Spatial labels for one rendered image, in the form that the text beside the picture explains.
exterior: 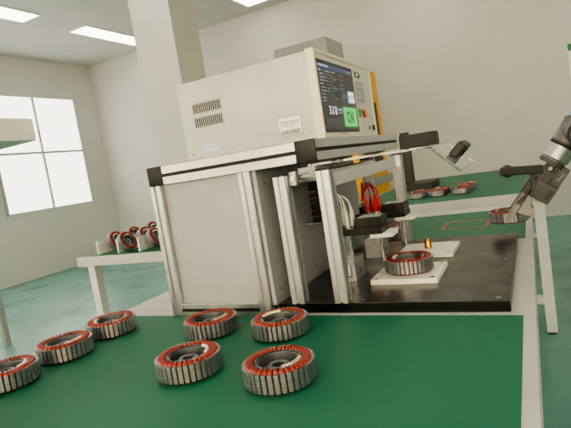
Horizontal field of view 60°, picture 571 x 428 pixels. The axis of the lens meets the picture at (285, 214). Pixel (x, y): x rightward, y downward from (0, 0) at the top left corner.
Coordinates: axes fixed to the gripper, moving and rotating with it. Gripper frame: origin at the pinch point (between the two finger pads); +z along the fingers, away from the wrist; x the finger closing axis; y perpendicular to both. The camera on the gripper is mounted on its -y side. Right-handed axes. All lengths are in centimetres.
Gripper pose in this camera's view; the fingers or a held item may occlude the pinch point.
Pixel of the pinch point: (506, 216)
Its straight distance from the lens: 160.9
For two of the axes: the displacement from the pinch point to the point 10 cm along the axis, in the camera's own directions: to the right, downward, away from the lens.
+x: 4.3, -1.4, 8.9
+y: 8.0, 5.1, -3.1
